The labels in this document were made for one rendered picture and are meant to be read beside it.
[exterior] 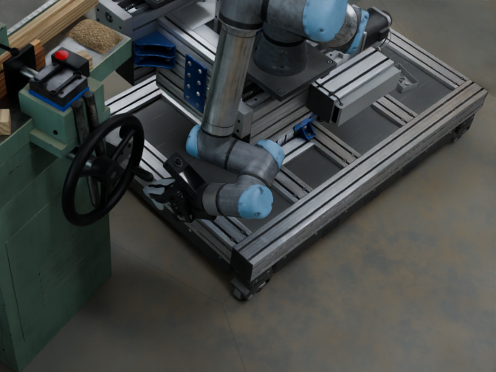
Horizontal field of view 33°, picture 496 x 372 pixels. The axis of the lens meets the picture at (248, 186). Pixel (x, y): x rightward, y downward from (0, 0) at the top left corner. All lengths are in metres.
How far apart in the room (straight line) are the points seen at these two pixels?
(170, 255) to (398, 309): 0.78
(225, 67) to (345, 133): 1.25
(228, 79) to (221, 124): 0.11
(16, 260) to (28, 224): 0.11
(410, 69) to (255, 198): 1.64
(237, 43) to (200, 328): 1.15
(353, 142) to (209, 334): 0.86
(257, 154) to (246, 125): 0.34
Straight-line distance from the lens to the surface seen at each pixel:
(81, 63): 1.95
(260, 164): 1.87
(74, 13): 2.23
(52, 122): 1.94
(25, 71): 2.01
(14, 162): 2.00
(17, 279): 2.28
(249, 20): 1.76
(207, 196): 1.89
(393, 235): 3.01
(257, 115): 2.23
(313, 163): 2.87
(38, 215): 2.20
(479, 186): 3.28
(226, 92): 1.84
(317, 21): 1.69
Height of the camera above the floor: 2.26
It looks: 48 degrees down
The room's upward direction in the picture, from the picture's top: 8 degrees clockwise
